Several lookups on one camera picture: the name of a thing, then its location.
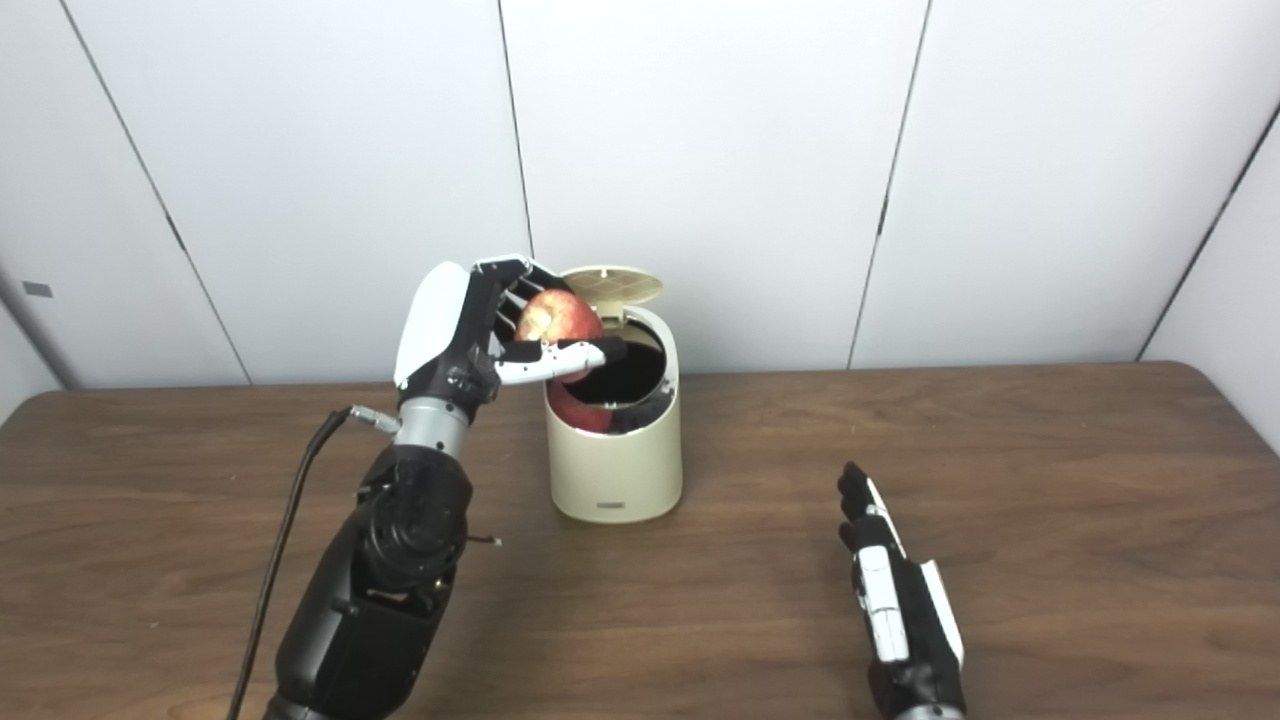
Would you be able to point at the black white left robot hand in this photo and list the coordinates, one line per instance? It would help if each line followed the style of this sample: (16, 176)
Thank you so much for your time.
(435, 320)

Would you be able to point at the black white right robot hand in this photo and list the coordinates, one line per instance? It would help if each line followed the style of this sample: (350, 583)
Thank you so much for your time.
(885, 600)

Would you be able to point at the red apple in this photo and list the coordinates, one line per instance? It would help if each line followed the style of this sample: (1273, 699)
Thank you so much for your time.
(565, 318)

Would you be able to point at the cream round bin lid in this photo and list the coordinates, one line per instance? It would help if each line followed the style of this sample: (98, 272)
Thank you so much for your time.
(612, 283)

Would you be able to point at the cream-colored bin body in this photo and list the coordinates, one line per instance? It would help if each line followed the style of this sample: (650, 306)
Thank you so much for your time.
(615, 470)

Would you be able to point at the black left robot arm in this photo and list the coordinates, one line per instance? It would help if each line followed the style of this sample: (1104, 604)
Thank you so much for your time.
(380, 600)

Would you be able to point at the small grey wall plate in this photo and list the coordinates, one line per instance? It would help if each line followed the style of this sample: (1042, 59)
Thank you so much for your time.
(37, 289)

